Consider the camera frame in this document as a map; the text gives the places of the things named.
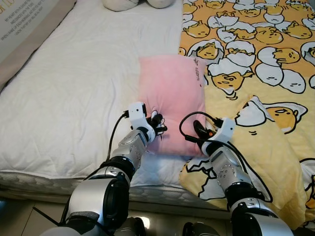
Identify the yellow egg print blanket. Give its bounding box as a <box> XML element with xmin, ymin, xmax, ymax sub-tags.
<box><xmin>177</xmin><ymin>0</ymin><xmax>315</xmax><ymax>232</ymax></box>

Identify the white quilted bed sheet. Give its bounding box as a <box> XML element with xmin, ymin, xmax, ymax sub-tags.
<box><xmin>0</xmin><ymin>0</ymin><xmax>197</xmax><ymax>180</ymax></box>

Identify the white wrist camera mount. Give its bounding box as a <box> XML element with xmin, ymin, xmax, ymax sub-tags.
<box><xmin>127</xmin><ymin>102</ymin><xmax>150</xmax><ymax>131</ymax></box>
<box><xmin>214</xmin><ymin>117</ymin><xmax>236</xmax><ymax>146</ymax></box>

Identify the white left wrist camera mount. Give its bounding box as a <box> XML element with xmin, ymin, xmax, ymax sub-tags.
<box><xmin>127</xmin><ymin>102</ymin><xmax>150</xmax><ymax>131</ymax></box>

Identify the grey quilted mattress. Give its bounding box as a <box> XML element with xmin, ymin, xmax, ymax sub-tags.
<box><xmin>0</xmin><ymin>170</ymin><xmax>227</xmax><ymax>212</ymax></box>

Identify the pink pillow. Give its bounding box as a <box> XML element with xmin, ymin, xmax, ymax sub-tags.
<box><xmin>138</xmin><ymin>54</ymin><xmax>207</xmax><ymax>158</ymax></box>

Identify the robot right leg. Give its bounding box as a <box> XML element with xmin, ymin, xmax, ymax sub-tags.
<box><xmin>182</xmin><ymin>221</ymin><xmax>220</xmax><ymax>236</ymax></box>

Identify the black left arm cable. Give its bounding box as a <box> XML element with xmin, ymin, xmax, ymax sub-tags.
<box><xmin>106</xmin><ymin>111</ymin><xmax>129</xmax><ymax>163</ymax></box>

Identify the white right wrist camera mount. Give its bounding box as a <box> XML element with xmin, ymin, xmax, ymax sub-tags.
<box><xmin>214</xmin><ymin>117</ymin><xmax>236</xmax><ymax>146</ymax></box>

